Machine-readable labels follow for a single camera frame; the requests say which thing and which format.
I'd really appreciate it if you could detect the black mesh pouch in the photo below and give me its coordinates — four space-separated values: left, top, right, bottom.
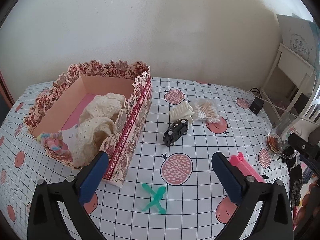
290 166 304 209

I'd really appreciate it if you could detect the white cable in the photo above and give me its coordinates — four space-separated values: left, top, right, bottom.
259 97 320 124

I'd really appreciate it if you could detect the white printed booklet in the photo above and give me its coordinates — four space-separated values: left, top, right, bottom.
276 14 317 67

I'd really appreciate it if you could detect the checked cloth-covered desktop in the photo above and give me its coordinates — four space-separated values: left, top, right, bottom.
0 76 300 240

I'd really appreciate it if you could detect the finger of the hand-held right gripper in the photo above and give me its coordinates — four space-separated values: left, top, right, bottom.
288 133 320 163

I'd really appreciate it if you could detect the cream hair claw clip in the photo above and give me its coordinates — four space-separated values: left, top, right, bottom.
169 101 194 124

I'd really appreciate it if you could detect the person's right hand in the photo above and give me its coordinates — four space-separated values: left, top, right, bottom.
295 182 320 222

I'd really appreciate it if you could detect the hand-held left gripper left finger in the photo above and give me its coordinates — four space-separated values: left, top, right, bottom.
27 152 109 240

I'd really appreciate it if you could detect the green plastic clip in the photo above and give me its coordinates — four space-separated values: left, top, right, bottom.
141 183 167 215

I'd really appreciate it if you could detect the pink hair clip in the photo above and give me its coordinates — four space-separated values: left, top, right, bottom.
229 152 267 183

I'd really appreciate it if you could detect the pastel braided hair tie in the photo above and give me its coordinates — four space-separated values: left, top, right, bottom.
37 131 73 158

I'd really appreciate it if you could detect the white black patterned object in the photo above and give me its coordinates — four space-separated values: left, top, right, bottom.
290 97 320 137

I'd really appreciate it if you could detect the glass mug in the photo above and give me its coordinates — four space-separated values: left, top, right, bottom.
265 116 299 159

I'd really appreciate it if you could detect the cream lace cloth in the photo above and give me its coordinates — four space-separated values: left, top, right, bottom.
71 92 127 168

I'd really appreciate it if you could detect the floral paper storage box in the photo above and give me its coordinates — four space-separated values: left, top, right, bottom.
24 59 153 188

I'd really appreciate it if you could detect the black power adapter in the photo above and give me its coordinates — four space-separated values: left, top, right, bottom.
249 96 263 115

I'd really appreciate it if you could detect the bag of cotton swabs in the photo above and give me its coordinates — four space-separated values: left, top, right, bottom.
191 99 221 123

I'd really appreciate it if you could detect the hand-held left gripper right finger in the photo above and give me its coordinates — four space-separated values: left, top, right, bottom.
212 152 293 240

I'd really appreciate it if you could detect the white wooden shelf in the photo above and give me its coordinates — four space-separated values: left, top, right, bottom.
260 42 317 128

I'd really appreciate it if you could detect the black toy car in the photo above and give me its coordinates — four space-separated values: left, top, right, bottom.
163 119 190 147

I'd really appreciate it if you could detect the reddish brown board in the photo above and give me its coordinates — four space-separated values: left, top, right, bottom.
0 70 15 108

